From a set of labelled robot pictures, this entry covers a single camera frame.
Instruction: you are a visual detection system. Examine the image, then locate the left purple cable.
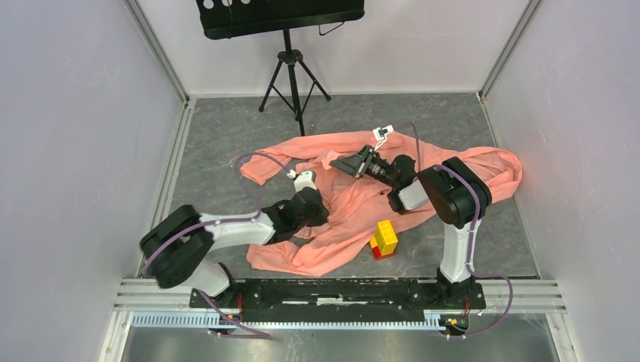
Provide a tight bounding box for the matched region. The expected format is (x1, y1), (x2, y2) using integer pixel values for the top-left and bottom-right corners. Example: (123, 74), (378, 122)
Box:
(142, 151), (296, 341)

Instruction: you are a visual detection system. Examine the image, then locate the red toy brick base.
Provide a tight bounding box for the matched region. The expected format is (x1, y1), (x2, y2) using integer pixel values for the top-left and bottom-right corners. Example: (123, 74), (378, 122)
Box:
(369, 236), (398, 260)

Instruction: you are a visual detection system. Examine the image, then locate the yellow toy brick block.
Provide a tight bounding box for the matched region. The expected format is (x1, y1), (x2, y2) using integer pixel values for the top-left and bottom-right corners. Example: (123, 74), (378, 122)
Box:
(374, 220), (397, 238)

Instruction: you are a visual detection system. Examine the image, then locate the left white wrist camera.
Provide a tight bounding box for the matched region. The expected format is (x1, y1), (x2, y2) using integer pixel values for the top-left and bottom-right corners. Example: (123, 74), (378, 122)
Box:
(287, 169), (317, 192)

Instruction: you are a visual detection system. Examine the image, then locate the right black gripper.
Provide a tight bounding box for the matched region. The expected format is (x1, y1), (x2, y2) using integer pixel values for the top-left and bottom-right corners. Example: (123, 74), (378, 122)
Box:
(329, 145), (397, 189)

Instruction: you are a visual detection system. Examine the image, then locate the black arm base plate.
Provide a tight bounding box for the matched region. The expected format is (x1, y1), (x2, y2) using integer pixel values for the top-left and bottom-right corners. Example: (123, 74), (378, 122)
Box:
(214, 278), (486, 323)

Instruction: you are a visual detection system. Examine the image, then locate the black music stand tripod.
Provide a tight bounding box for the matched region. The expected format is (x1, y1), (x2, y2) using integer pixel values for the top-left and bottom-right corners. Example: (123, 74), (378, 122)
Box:
(196, 0), (365, 136)

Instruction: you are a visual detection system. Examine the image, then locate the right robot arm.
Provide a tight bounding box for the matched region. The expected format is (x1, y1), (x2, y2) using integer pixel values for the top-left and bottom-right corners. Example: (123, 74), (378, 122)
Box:
(330, 145), (492, 308)

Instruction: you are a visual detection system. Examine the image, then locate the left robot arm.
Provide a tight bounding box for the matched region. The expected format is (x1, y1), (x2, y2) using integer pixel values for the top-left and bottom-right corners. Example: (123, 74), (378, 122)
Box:
(140, 187), (329, 308)

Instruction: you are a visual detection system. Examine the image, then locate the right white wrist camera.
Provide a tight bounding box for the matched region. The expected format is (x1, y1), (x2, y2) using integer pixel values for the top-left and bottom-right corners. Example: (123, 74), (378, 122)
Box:
(372, 124), (395, 152)

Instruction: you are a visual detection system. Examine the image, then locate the white slotted cable duct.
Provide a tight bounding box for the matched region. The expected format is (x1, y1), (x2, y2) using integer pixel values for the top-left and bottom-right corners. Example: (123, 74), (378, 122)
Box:
(131, 310), (445, 332)

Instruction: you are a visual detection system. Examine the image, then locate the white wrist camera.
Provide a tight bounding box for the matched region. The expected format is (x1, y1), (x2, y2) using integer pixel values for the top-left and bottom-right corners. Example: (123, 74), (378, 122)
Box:
(287, 169), (317, 192)
(372, 124), (395, 152)

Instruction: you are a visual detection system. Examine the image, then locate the salmon pink thin jacket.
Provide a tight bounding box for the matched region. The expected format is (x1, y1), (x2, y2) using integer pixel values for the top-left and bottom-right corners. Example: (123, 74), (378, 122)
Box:
(241, 131), (523, 277)

